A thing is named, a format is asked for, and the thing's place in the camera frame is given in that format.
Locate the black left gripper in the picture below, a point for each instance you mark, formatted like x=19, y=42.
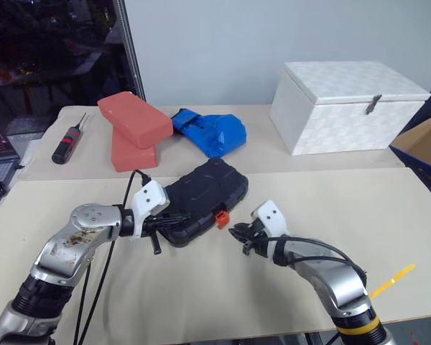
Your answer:
x=156, y=224

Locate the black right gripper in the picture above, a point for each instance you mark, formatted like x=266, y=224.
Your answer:
x=258, y=237

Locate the black plastic tool case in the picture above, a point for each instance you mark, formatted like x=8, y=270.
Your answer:
x=208, y=190

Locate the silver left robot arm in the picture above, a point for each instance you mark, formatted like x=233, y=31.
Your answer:
x=64, y=248

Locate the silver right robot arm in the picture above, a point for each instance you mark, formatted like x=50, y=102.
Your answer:
x=334, y=280

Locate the red brick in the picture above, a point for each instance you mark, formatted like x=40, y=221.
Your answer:
x=136, y=118
x=131, y=158

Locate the blue glove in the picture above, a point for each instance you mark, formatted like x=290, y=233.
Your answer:
x=219, y=133

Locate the black screwdriver red band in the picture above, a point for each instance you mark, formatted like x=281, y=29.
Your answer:
x=66, y=142

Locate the white woven storage box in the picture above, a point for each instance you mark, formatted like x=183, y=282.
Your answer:
x=345, y=118

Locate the grey metal box latch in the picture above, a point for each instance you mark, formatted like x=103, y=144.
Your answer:
x=373, y=104

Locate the cardboard box blue sides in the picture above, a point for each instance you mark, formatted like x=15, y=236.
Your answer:
x=424, y=143

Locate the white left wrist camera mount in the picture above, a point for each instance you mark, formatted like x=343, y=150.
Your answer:
x=149, y=197

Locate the aluminium profile post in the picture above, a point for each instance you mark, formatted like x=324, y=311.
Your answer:
x=129, y=46

